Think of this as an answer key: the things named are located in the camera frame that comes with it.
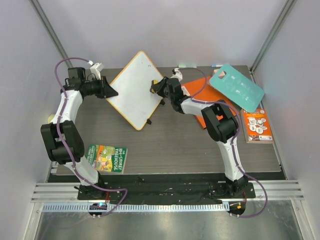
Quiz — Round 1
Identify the green eraser block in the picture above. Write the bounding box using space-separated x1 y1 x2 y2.
178 64 197 68

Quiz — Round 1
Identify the orange paperback book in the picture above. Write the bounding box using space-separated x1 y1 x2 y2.
240 108 274 144

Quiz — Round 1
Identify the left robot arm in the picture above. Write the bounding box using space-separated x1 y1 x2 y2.
40 63 118 200

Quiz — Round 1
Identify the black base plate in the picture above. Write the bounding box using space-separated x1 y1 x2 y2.
74 173 256 206

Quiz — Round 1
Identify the pale yellow mug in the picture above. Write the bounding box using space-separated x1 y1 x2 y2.
47 114 55 123

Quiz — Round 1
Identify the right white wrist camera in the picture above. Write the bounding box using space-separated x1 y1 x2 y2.
171 68 183 82

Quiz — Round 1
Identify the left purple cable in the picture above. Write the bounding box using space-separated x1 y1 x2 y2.
54 57 128 218

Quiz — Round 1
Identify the yellow framed whiteboard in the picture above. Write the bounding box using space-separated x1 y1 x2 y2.
106 51 163 131

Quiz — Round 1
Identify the purple cable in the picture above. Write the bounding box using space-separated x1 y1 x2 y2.
54 57 128 218
174 67 268 219

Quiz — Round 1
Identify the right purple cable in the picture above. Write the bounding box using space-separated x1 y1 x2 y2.
174 67 268 219

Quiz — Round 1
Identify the teal plastic board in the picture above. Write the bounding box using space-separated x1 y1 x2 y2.
209 64 265 113

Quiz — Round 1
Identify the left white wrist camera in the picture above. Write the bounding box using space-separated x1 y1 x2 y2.
88 60 104 80

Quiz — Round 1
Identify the slotted cable duct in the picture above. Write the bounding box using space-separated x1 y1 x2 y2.
42 202 230 213

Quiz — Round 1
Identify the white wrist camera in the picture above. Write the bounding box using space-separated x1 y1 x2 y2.
171 68 183 82
88 60 104 80

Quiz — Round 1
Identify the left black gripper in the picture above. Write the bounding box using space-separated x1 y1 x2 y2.
84 76 119 100

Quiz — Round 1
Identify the blue marker pen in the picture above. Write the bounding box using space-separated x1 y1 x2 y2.
211 64 223 68

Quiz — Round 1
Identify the green treehouse book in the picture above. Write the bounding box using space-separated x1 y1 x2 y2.
86 144 128 174

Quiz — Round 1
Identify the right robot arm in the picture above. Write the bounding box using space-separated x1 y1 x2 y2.
150 77 248 198

